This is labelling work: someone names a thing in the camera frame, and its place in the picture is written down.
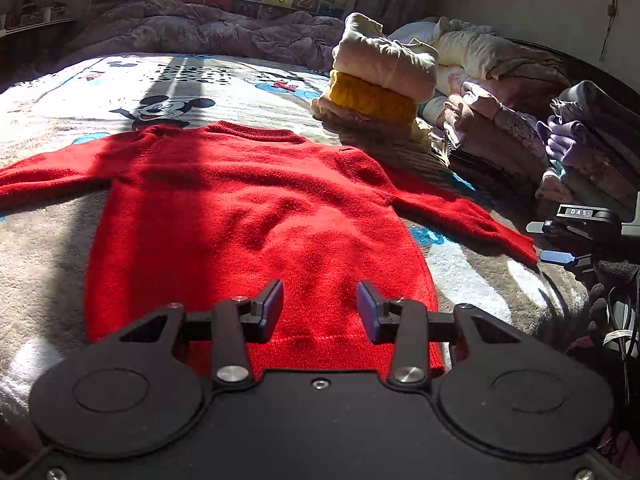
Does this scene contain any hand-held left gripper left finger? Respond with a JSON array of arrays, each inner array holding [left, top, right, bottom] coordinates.
[[116, 279, 285, 392]]

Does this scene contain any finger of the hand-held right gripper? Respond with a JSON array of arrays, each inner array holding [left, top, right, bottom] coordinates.
[[540, 250, 593, 269], [526, 219, 593, 244]]

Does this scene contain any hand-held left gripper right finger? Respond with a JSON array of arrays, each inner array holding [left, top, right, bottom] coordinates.
[[356, 280, 523, 390]]

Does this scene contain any red knitted sweater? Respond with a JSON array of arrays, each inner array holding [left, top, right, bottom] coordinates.
[[0, 121, 540, 382]]

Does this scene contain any pile of purple clothes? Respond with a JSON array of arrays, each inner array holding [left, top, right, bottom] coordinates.
[[536, 80, 640, 213]]

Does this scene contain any pile of pink clothes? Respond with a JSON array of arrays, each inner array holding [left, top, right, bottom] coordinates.
[[434, 77, 552, 183]]

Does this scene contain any person's right hand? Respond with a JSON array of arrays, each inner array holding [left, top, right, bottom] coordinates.
[[586, 259, 640, 333]]

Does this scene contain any dark headboard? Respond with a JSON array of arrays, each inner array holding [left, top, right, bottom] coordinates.
[[500, 37, 640, 107]]

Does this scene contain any cream crumpled duvet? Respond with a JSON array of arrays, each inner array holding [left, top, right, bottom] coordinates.
[[389, 16, 572, 87]]

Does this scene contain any pale pink folded garment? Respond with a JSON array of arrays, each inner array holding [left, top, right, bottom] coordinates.
[[310, 97, 432, 150]]

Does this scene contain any yellow knitted folded sweater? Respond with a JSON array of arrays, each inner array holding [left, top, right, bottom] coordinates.
[[327, 70, 419, 124]]

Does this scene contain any cartoon printed blanket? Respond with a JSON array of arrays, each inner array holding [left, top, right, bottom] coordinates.
[[0, 52, 592, 411]]

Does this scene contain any cream folded sweater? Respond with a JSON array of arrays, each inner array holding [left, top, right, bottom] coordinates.
[[332, 12, 440, 102]]

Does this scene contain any grey purple quilt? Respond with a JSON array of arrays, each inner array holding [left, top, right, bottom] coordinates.
[[64, 0, 352, 74]]

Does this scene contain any side shelf with pots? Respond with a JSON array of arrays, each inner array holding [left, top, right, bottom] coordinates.
[[0, 0, 79, 38]]

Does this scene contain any black cable bundle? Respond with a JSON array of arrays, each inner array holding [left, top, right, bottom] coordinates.
[[602, 280, 640, 406]]

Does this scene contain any wall hanging ornament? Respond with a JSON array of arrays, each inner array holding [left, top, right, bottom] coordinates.
[[599, 0, 622, 64]]

